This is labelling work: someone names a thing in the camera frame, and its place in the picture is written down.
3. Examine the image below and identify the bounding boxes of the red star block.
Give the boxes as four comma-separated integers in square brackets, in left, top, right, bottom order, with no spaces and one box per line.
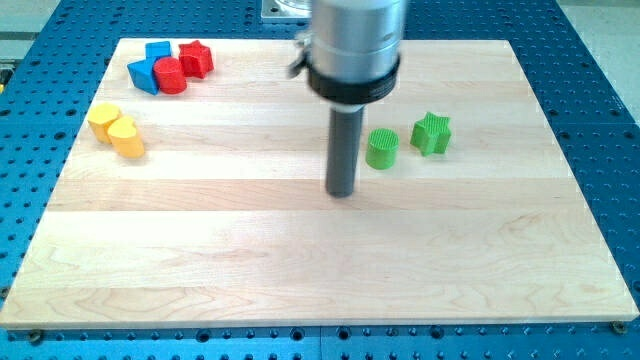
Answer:
[179,40,214,79]

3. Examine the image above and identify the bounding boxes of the green star block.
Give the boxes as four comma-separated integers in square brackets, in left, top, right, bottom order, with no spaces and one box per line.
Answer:
[410,112,452,156]

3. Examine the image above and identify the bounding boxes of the green cylinder block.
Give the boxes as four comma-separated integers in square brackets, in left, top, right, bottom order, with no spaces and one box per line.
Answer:
[365,128,399,170]

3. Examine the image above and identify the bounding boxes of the yellow hexagon block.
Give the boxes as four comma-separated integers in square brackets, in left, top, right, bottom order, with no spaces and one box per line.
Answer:
[87,103,122,144]

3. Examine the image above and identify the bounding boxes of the red cylinder block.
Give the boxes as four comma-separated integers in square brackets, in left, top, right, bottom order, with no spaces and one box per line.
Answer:
[153,57,187,94]

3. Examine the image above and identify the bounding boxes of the yellow heart block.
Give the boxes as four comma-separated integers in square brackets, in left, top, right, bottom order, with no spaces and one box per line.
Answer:
[107,116,145,158]

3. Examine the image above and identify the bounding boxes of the light wooden board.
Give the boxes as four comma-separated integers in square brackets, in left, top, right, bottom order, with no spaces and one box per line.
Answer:
[1,38,638,329]

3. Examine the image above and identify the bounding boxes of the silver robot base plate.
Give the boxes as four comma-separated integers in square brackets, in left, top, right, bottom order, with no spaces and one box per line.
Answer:
[260,0,311,22]

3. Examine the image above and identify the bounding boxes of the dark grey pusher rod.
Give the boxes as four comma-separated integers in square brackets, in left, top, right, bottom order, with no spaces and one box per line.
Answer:
[325,106,364,198]

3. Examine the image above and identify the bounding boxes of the blue cube block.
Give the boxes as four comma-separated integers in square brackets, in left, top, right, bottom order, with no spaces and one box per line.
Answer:
[145,41,172,59]

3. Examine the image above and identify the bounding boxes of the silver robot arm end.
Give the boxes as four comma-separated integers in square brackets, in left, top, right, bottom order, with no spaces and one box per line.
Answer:
[287,0,408,115]

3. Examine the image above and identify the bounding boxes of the blue triangular block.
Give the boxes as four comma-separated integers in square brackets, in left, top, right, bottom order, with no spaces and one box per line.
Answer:
[127,57,159,95]

